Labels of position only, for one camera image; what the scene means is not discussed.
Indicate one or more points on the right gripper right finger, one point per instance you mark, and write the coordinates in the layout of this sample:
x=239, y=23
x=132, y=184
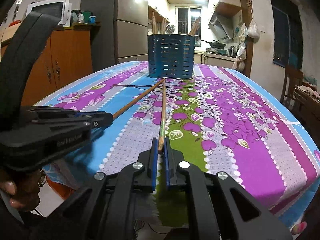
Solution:
x=175, y=180

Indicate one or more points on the white microwave oven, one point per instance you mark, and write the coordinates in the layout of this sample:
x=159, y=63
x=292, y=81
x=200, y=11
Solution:
x=57, y=8

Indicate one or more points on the blue perforated utensil holder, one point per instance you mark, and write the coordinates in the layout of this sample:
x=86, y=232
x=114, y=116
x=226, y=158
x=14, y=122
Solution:
x=171, y=56

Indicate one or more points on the steel kettle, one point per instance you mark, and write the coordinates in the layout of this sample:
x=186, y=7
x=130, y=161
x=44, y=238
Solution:
x=232, y=51

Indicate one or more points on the grey refrigerator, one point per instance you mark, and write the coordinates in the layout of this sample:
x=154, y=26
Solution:
x=122, y=32

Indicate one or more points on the wooden chopstick eight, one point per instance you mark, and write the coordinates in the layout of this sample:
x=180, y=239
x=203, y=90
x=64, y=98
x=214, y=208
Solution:
x=163, y=120

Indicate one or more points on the floral striped tablecloth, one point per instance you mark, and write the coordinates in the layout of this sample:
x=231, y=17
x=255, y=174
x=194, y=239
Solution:
x=220, y=120

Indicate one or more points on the black wok on stove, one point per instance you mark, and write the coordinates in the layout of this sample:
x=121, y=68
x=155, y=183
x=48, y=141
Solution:
x=215, y=44

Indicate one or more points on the white hanging plastic bag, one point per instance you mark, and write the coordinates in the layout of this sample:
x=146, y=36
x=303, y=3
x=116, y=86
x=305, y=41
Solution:
x=252, y=30

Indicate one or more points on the range hood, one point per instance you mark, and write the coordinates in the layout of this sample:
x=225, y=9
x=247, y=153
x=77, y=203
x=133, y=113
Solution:
x=221, y=26

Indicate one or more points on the wooden chopstick two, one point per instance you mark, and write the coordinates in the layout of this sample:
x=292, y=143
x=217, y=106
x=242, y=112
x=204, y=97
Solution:
x=163, y=25

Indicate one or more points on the wooden dining chair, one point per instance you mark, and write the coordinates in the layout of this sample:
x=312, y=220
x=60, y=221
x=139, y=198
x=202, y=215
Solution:
x=292, y=78

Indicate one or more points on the kitchen window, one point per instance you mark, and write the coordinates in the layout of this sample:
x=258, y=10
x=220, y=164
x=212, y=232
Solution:
x=186, y=18

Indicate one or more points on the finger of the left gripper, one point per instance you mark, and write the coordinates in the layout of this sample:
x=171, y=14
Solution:
x=100, y=119
x=82, y=114

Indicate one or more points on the orange wooden cabinet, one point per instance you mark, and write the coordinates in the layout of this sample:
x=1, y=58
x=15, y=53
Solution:
x=65, y=58

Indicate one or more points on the person's left hand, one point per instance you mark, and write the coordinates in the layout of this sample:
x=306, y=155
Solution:
x=22, y=190

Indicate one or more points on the wooden chopstick one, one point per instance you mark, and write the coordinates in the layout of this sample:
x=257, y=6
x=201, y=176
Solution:
x=154, y=24

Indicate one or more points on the wooden chopstick seven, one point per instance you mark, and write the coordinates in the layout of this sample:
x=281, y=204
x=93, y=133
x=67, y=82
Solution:
x=135, y=100

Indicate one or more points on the wooden chopstick three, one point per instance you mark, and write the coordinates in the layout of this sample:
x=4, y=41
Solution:
x=195, y=27

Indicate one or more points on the white bottle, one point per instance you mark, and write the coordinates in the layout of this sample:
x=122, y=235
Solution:
x=80, y=18

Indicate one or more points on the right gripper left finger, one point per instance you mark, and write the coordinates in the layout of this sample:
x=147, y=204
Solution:
x=146, y=181

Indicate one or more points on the blue lidded jar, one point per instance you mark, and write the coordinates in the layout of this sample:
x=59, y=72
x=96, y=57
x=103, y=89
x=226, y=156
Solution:
x=92, y=19

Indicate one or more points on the dark wooden side table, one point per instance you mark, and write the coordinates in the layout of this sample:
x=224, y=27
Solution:
x=308, y=110

